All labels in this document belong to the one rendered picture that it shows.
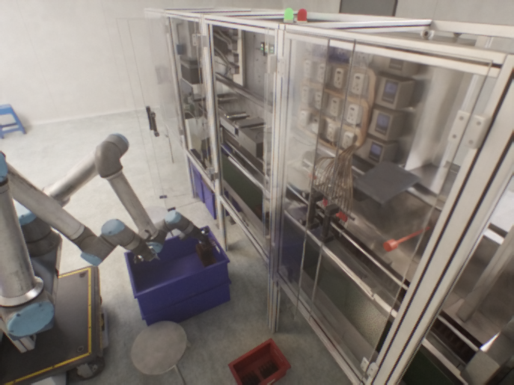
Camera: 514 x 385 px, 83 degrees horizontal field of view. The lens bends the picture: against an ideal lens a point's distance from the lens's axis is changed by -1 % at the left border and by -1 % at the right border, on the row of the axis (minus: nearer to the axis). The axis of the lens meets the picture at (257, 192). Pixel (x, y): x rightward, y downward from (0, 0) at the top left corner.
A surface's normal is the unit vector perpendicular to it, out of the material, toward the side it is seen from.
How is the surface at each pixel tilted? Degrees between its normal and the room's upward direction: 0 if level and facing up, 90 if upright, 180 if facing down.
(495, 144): 90
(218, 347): 0
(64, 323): 0
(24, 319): 95
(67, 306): 0
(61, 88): 90
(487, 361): 90
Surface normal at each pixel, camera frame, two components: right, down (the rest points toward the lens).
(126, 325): 0.00, -0.83
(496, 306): -0.89, 0.25
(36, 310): 0.74, 0.44
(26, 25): 0.46, 0.49
